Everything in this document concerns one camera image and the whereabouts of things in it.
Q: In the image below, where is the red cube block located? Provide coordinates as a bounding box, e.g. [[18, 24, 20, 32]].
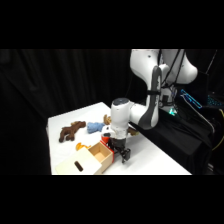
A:
[[101, 132, 111, 144]]

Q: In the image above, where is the blue crumpled cloth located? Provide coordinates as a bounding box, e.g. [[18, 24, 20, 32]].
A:
[[86, 121, 107, 135]]

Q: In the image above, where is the black curtain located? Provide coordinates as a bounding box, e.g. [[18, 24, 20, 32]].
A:
[[0, 49, 224, 176]]

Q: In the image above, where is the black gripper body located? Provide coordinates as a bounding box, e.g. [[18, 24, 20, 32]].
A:
[[106, 135, 130, 156]]

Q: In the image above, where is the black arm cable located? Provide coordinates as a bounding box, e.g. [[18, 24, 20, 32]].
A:
[[146, 49, 186, 108]]

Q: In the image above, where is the brown plush moose toy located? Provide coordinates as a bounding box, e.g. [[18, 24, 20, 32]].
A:
[[58, 120, 87, 144]]

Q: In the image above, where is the wooden drawer with red front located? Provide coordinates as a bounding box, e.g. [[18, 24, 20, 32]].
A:
[[87, 140, 118, 165]]

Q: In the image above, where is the black covered robot stand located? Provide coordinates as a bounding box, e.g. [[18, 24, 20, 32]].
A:
[[123, 99, 214, 176]]

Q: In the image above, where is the tan small plush toy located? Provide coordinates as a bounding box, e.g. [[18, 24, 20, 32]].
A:
[[102, 114, 112, 126]]

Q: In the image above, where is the brass coloured wrist bracket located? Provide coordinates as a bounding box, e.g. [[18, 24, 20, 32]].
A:
[[127, 127, 140, 137]]

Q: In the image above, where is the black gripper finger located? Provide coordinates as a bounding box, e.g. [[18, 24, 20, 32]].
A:
[[107, 142, 116, 154], [121, 148, 132, 164]]

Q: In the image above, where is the orange small toy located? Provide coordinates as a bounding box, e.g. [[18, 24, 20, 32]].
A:
[[75, 142, 92, 152]]

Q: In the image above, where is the blue lit device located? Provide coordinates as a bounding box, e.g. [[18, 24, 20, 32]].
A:
[[179, 88, 204, 110]]

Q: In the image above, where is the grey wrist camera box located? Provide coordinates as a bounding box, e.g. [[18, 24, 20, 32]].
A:
[[101, 125, 113, 135]]

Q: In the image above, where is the yellow cable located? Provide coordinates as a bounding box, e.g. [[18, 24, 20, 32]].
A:
[[211, 108, 224, 153]]

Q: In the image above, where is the light wooden drawer case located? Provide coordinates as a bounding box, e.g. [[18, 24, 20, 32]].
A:
[[54, 145, 108, 176]]

